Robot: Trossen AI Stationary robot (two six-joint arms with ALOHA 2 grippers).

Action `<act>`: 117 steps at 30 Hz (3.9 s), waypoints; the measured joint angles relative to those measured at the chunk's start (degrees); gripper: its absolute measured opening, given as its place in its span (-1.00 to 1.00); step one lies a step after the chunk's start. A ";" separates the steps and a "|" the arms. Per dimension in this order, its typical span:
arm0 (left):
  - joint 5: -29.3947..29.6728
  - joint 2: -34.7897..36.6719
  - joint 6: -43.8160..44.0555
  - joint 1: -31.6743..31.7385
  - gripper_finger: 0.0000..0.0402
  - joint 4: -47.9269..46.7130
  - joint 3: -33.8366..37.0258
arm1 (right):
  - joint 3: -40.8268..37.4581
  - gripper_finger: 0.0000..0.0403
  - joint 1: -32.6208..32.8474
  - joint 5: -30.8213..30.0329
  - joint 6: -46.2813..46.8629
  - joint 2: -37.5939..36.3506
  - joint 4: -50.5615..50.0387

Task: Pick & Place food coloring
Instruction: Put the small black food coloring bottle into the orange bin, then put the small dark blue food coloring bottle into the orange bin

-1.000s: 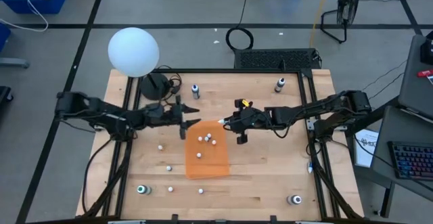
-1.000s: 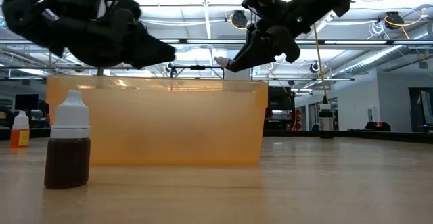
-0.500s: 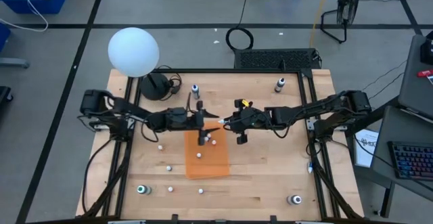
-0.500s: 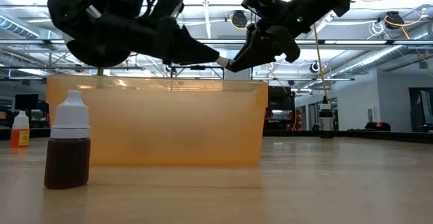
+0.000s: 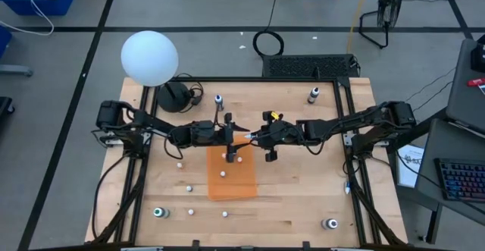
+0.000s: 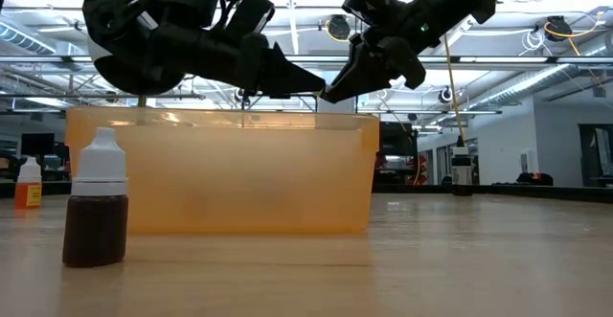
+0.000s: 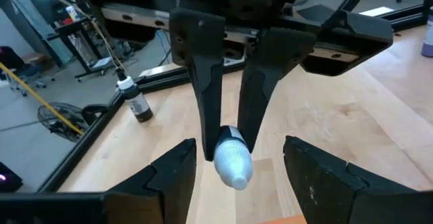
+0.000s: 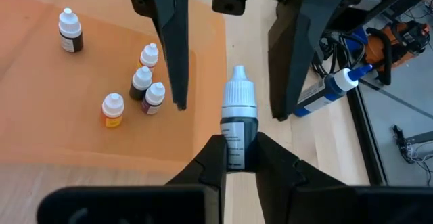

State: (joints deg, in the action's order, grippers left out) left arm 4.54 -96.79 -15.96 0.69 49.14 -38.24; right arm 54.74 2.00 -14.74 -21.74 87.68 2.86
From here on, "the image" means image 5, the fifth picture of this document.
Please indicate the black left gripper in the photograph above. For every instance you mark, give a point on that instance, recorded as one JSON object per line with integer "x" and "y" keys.
{"x": 204, "y": 133}

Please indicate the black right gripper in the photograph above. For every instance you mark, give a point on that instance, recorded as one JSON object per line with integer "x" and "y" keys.
{"x": 282, "y": 131}

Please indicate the blue-capped food colouring bottle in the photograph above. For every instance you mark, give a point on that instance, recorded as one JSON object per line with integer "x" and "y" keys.
{"x": 218, "y": 102}

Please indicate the black-capped food colouring bottle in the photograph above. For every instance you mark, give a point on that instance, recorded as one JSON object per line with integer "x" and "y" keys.
{"x": 313, "y": 95}

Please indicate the green-capped food colouring bottle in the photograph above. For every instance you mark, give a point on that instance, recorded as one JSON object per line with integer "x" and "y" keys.
{"x": 161, "y": 212}

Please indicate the purple-capped food colouring bottle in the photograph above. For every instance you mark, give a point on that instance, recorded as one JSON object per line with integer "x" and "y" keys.
{"x": 329, "y": 223}

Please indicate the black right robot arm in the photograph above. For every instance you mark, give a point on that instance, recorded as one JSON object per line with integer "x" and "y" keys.
{"x": 341, "y": 124}

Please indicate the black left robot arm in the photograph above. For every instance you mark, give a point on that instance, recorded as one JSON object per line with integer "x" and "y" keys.
{"x": 151, "y": 124}

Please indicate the yellow tag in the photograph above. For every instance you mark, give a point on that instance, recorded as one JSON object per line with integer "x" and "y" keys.
{"x": 274, "y": 115}

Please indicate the orange translucent plastic bin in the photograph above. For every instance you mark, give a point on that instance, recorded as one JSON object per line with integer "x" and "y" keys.
{"x": 235, "y": 184}

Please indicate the black mesh mat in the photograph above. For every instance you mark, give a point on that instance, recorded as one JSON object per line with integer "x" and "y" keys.
{"x": 310, "y": 66}

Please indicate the small white blue tag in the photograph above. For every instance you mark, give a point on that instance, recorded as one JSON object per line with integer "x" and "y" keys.
{"x": 347, "y": 187}

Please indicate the white globe table lamp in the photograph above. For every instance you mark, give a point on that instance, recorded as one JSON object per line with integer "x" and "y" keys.
{"x": 149, "y": 57}

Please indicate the white paper sheet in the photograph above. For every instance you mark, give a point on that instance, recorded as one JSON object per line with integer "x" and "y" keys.
{"x": 411, "y": 165}

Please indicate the grey desk with keyboard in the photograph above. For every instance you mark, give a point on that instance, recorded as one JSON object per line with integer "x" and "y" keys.
{"x": 435, "y": 145}

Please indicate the black floor fan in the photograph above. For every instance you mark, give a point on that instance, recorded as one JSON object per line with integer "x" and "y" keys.
{"x": 389, "y": 4}

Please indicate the black backlit keyboard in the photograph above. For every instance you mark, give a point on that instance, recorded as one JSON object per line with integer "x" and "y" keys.
{"x": 462, "y": 179}

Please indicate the red desk item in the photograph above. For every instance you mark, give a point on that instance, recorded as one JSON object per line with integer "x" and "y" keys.
{"x": 476, "y": 82}

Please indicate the black desk item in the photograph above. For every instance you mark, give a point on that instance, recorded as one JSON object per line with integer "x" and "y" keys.
{"x": 478, "y": 55}

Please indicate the grey floor stand foot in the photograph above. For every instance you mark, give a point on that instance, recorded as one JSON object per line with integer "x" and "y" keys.
{"x": 15, "y": 70}

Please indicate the black floor object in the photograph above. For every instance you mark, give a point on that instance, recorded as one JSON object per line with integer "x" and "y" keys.
{"x": 5, "y": 107}

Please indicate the blue container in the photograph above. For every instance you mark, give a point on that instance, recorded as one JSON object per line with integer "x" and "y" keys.
{"x": 4, "y": 40}

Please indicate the black aluminium table frame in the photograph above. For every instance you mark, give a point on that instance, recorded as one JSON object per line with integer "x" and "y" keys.
{"x": 246, "y": 79}

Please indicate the black table edge bracket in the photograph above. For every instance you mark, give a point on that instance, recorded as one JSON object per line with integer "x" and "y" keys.
{"x": 195, "y": 243}
{"x": 306, "y": 245}

